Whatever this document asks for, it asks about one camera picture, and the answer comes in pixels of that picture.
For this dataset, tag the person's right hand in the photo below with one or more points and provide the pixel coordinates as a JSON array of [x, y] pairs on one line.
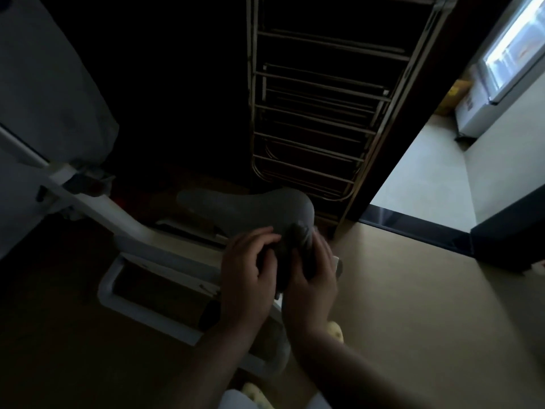
[[308, 298]]

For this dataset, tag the person's left hand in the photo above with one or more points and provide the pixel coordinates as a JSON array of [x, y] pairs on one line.
[[245, 289]]

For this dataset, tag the grey cleaning cloth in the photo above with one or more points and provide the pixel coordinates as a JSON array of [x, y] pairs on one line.
[[298, 234]]

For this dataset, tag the grey bike saddle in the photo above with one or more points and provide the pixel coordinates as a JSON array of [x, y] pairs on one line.
[[255, 206]]

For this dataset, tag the white exercise bike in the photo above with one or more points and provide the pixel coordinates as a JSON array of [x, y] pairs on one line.
[[127, 234]]

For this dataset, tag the person's left forearm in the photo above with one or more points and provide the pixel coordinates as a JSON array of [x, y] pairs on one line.
[[213, 370]]

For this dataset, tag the person's right forearm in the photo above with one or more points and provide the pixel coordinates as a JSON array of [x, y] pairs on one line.
[[353, 374]]

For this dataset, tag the person's white shorts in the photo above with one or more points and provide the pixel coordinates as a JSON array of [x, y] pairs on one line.
[[236, 402]]

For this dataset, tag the pale yellow slipper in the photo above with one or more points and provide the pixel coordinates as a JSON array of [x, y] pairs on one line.
[[257, 396], [335, 331]]

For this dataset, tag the dark stone door threshold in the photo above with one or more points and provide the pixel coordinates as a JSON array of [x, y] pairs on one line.
[[426, 230]]

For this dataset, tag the metal drying rack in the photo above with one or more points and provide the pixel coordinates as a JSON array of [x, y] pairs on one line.
[[323, 102]]

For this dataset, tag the white hanging sheet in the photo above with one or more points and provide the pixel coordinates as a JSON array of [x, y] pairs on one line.
[[42, 80]]

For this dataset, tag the white chest freezer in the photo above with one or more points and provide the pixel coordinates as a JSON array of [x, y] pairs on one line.
[[502, 72]]

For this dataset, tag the dark wooden door frame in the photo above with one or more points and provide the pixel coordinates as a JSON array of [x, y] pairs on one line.
[[404, 123]]

